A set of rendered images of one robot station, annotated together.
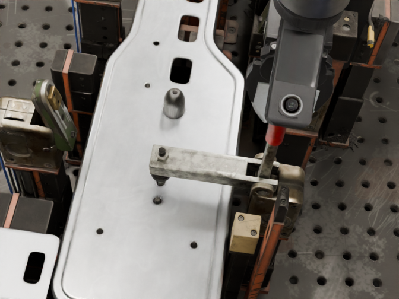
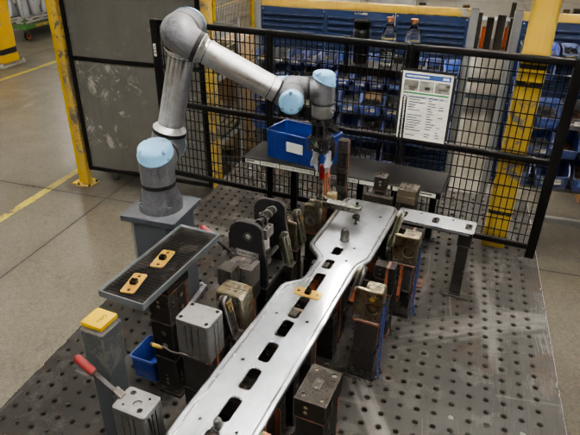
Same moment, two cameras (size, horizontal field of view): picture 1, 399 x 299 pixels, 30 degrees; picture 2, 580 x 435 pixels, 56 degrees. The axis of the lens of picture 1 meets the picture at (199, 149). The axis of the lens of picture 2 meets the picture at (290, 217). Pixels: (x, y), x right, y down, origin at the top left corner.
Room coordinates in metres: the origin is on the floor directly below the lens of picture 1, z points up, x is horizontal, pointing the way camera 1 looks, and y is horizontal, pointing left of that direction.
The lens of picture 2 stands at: (2.21, 0.47, 1.99)
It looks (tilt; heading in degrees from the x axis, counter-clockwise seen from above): 29 degrees down; 202
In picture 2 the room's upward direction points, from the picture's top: 1 degrees clockwise
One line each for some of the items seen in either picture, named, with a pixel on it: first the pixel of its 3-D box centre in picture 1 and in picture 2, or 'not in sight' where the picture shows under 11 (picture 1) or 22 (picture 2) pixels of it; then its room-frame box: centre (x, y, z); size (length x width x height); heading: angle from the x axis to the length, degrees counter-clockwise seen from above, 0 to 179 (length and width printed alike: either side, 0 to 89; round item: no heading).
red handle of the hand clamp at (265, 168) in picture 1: (271, 148); (321, 184); (0.50, -0.09, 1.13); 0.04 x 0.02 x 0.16; 178
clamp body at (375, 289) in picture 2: (101, 12); (366, 330); (0.92, 0.21, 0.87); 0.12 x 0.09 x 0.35; 88
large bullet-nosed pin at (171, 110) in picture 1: (174, 103); (344, 236); (0.63, 0.05, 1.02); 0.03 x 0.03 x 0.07
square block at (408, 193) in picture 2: not in sight; (404, 225); (0.23, 0.19, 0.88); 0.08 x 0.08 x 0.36; 88
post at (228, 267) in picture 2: not in sight; (230, 318); (1.06, -0.18, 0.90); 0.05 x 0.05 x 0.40; 88
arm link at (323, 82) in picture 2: not in sight; (323, 87); (0.52, -0.09, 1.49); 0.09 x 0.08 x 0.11; 109
